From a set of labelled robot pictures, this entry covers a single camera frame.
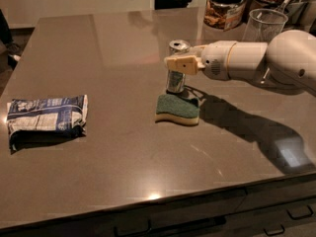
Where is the dark shoe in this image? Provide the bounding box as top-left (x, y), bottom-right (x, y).
top-left (6, 42), bottom-right (23, 62)

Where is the black drawer handle right upper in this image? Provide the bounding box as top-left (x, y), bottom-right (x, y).
top-left (286, 205), bottom-right (314, 220)

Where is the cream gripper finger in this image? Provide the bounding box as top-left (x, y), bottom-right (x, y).
top-left (164, 55), bottom-right (205, 75)

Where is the glass jar black lid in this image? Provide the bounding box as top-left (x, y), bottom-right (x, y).
top-left (203, 0), bottom-right (246, 31)

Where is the black drawer handle right lower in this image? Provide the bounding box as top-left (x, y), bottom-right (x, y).
top-left (264, 225), bottom-right (285, 237)

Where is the black drawer handle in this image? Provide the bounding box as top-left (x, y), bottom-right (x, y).
top-left (286, 205), bottom-right (314, 220)
top-left (114, 219), bottom-right (152, 237)
top-left (264, 225), bottom-right (285, 237)

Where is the green yellow sponge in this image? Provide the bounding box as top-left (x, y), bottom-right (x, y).
top-left (155, 94), bottom-right (199, 125)

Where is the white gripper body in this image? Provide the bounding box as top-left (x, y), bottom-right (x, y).
top-left (191, 40), bottom-right (237, 81)

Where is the black drawer handle left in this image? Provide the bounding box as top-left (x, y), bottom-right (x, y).
top-left (114, 219), bottom-right (152, 237)

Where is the blue white chip bag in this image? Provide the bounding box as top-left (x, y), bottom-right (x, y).
top-left (6, 95), bottom-right (88, 151)

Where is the silver redbull can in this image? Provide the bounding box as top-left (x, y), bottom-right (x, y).
top-left (166, 39), bottom-right (191, 94)

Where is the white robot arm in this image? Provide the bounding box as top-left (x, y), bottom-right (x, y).
top-left (164, 30), bottom-right (316, 96)

